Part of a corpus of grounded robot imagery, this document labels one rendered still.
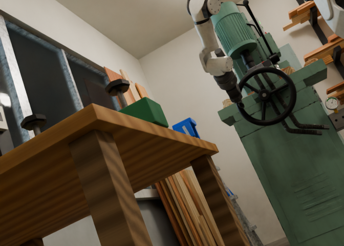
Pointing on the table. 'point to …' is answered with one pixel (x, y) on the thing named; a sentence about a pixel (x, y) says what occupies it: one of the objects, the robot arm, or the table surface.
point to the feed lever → (262, 36)
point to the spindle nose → (248, 59)
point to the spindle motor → (233, 30)
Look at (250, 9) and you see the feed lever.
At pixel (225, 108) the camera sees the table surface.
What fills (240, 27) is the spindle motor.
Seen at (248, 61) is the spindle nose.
